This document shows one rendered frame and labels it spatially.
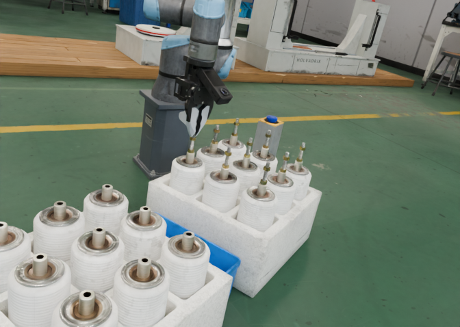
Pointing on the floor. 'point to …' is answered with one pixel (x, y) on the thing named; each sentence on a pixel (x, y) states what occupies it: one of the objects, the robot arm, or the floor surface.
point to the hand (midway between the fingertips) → (195, 133)
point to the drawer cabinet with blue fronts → (113, 6)
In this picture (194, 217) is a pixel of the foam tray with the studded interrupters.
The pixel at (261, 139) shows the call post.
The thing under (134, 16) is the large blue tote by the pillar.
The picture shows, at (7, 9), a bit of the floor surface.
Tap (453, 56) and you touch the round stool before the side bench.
